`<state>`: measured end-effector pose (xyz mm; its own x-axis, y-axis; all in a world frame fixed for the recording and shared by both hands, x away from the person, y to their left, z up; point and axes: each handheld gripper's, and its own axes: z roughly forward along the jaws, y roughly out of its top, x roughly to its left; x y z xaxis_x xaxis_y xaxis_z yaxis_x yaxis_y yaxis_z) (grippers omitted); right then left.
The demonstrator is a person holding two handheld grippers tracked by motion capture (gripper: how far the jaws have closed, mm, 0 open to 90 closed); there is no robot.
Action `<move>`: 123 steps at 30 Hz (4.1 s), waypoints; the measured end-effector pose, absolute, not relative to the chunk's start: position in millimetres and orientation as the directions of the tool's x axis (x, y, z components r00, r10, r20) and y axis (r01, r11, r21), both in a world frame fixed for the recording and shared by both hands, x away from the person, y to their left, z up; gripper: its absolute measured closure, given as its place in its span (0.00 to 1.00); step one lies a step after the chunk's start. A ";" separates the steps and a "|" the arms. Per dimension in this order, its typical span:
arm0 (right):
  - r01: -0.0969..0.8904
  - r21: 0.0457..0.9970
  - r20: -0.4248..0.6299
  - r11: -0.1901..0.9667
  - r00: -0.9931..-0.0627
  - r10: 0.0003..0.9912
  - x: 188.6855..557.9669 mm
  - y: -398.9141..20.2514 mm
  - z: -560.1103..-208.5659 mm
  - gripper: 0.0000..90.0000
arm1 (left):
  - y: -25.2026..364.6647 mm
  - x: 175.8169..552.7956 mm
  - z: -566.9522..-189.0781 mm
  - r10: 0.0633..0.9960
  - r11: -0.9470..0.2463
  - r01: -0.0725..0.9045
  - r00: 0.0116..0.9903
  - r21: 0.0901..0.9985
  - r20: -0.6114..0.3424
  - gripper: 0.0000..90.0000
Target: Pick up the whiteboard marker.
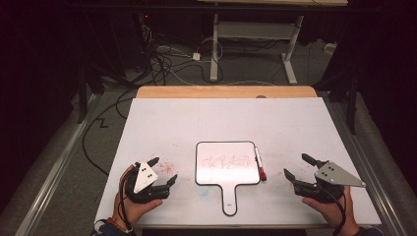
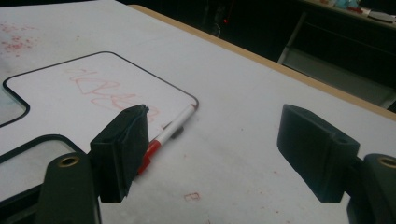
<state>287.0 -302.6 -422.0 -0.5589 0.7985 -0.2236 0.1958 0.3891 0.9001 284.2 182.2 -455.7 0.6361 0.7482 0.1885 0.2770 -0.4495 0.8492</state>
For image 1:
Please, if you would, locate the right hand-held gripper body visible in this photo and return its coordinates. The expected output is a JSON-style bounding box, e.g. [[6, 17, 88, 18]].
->
[[293, 159, 367, 205]]

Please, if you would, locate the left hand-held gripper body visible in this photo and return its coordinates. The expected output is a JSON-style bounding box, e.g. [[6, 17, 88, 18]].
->
[[124, 160, 171, 205]]

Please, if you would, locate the white marker with red cap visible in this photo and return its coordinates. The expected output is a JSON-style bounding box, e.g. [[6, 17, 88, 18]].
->
[[254, 146, 268, 182]]

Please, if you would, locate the small whiteboard with handle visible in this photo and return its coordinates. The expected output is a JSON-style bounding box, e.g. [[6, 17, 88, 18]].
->
[[195, 141, 262, 217]]

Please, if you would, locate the person's left hand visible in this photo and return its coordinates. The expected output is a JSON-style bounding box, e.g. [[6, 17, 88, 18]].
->
[[112, 163, 164, 228]]

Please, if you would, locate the person's right hand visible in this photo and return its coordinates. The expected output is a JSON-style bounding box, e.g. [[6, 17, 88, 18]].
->
[[301, 185, 361, 235]]

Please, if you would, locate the white table cover sheet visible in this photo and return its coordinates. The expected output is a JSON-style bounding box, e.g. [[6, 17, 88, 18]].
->
[[93, 96, 383, 227]]

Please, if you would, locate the black metal stand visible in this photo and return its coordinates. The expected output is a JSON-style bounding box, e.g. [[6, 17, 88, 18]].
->
[[347, 75, 358, 136], [77, 62, 90, 125]]

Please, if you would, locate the right hand-held gripper cable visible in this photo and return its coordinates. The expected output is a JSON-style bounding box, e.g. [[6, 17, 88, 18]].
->
[[323, 185, 348, 236]]

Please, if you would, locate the hand-held gripper cable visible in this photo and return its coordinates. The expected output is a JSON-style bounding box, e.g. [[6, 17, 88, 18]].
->
[[323, 185, 348, 236], [118, 165, 135, 233]]

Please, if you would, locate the left hand-held gripper cable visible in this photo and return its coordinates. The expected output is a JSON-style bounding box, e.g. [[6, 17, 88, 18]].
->
[[118, 165, 135, 233]]

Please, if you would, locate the aluminium floor rail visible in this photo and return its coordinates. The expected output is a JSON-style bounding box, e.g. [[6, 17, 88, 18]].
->
[[323, 97, 407, 236], [14, 92, 99, 236]]

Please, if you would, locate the long black floor cable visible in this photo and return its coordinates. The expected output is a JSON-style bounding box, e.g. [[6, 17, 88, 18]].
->
[[82, 88, 139, 176]]

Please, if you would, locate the white floor cable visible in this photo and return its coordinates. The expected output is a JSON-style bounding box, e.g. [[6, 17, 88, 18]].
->
[[156, 45, 276, 88]]

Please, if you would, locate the tangle of black cables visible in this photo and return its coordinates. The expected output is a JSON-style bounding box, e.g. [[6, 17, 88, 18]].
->
[[139, 23, 225, 87]]

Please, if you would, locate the white metal desk frame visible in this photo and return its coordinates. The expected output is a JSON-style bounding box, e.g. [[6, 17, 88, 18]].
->
[[196, 0, 348, 86]]

